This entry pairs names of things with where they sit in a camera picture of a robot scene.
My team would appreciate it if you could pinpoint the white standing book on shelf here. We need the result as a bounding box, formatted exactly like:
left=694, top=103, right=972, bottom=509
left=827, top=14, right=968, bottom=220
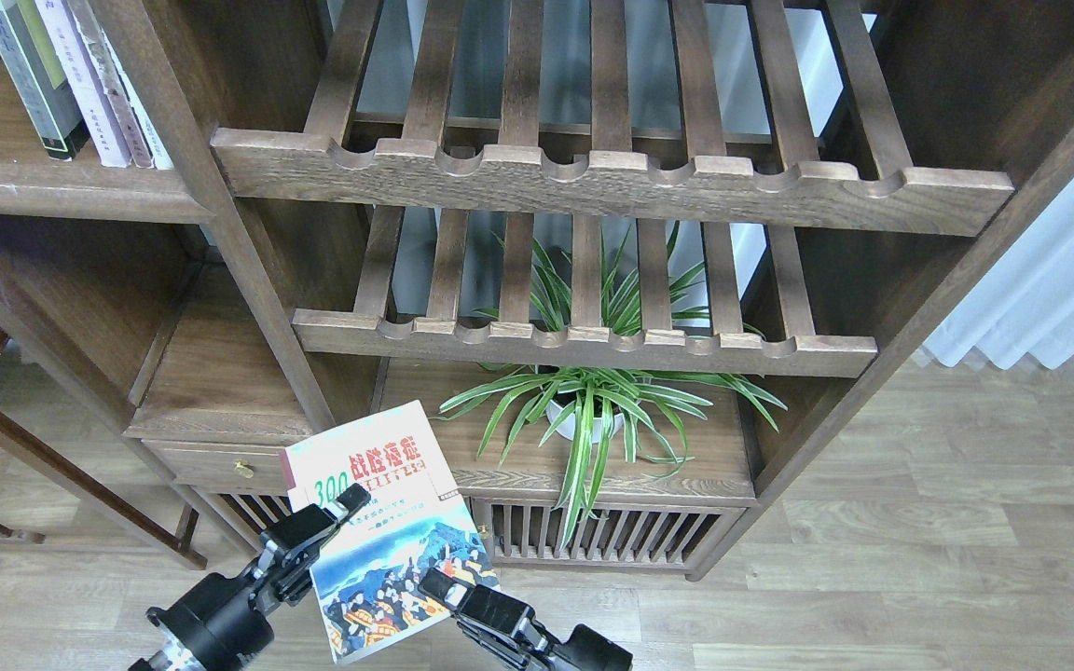
left=68, top=1, right=173, bottom=171

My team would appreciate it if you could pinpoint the pale lilac white book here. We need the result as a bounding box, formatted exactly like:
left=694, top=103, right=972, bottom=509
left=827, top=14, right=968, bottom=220
left=37, top=1, right=131, bottom=169

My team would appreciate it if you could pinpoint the white curtain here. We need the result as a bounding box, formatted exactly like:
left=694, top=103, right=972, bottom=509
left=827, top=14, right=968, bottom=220
left=921, top=178, right=1074, bottom=369

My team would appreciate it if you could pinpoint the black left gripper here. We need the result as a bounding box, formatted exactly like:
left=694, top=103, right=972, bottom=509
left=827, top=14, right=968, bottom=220
left=131, top=484, right=371, bottom=670

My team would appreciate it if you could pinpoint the brass drawer knob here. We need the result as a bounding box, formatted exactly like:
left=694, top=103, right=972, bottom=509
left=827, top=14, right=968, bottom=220
left=233, top=461, right=255, bottom=479

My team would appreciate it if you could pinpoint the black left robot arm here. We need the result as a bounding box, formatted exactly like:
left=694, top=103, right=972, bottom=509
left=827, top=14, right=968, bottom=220
left=131, top=484, right=371, bottom=670

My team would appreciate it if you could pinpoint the dark wooden side furniture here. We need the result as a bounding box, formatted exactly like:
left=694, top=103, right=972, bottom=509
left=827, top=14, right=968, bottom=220
left=0, top=344, right=182, bottom=573

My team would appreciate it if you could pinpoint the white plant pot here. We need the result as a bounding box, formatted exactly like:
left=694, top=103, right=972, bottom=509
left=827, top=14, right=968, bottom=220
left=545, top=399, right=627, bottom=444

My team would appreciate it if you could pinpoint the yellow grey thick book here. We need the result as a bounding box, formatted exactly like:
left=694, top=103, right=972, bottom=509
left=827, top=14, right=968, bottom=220
left=0, top=1, right=89, bottom=161

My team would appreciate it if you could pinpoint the green blue illustrated book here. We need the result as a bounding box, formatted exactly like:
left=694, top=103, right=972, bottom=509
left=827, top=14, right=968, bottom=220
left=282, top=400, right=499, bottom=665

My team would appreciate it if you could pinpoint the dark wooden bookshelf unit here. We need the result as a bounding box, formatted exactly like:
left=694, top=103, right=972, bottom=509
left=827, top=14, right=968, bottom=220
left=0, top=1, right=1074, bottom=581

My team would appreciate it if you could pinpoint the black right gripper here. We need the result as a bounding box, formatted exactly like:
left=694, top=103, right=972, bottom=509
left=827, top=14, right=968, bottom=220
left=419, top=568, right=632, bottom=670

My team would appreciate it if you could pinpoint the green spider plant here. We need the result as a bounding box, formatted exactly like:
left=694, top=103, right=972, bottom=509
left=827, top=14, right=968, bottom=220
left=431, top=240, right=788, bottom=549

